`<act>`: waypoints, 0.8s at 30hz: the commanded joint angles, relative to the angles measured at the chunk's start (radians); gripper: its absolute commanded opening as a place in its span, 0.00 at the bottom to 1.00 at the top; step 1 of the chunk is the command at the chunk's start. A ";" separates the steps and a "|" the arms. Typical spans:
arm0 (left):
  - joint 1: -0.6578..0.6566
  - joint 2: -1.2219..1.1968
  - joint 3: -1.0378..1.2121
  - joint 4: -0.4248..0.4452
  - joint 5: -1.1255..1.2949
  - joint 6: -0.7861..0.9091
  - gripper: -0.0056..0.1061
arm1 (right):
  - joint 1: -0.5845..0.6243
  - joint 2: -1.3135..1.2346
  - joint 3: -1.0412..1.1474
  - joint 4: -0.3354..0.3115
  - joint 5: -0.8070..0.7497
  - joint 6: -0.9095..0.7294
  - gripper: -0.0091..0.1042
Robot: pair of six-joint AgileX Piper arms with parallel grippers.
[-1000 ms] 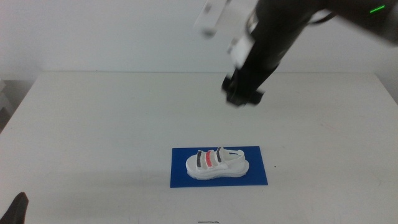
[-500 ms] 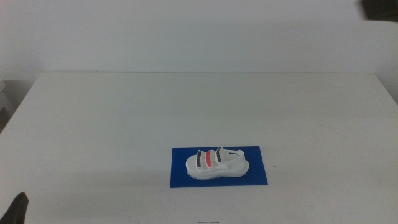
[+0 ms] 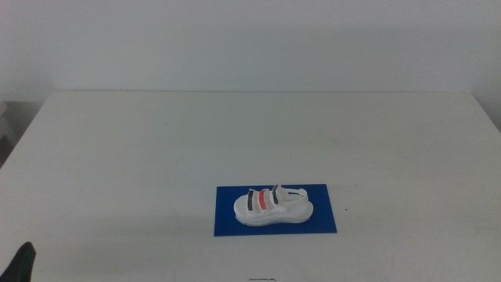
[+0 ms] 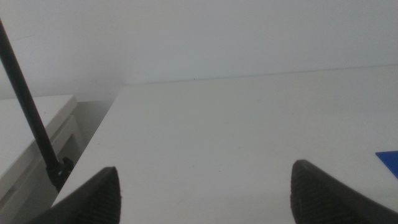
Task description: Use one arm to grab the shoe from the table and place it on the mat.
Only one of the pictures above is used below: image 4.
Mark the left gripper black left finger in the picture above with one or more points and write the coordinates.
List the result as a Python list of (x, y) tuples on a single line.
[(93, 199)]

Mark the black pole clamp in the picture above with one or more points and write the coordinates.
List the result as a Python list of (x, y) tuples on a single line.
[(60, 172)]

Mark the white side table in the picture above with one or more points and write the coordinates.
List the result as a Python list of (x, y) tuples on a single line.
[(18, 137)]

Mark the black stand pole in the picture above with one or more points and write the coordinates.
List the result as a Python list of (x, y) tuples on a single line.
[(23, 96)]

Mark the blue rectangular mat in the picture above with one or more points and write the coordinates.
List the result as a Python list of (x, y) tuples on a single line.
[(390, 161)]

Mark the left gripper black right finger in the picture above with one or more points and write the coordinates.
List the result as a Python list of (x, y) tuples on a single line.
[(320, 199)]

